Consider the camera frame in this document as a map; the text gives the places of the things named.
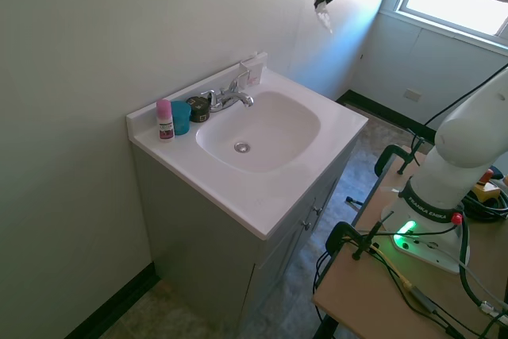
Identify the white tissue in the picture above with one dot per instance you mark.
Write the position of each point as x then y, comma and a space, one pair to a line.
324, 17

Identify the yellow emergency stop box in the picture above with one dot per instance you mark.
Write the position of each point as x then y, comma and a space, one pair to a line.
489, 188

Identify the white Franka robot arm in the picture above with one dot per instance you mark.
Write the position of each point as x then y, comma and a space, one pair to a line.
456, 164

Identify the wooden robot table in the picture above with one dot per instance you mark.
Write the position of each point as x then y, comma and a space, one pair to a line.
373, 299

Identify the black baseboard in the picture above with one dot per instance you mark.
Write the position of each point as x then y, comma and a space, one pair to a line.
115, 299
381, 109

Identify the pink capped white bottle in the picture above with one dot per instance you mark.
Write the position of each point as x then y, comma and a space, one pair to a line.
164, 120

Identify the blue plastic cup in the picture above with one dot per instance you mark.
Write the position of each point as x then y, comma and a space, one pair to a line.
182, 117

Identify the white sink countertop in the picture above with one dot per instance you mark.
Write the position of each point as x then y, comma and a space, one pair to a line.
301, 164

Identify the metal cabinet knob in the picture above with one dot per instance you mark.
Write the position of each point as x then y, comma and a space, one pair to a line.
317, 209
306, 224

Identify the white wall outlet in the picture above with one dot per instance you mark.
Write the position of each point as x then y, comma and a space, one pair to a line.
412, 95

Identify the black C-clamp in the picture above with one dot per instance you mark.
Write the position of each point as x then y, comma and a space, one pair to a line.
391, 154
343, 236

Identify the white cardboard box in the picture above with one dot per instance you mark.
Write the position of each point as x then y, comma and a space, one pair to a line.
254, 70

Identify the chrome faucet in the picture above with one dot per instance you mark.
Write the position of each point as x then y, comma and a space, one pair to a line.
226, 100

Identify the chrome sink drain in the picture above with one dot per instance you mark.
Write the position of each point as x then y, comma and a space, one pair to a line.
242, 147

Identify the dark round jar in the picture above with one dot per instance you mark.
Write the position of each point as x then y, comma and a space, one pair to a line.
198, 109

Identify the grey vanity cabinet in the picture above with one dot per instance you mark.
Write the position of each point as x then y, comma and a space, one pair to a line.
214, 259

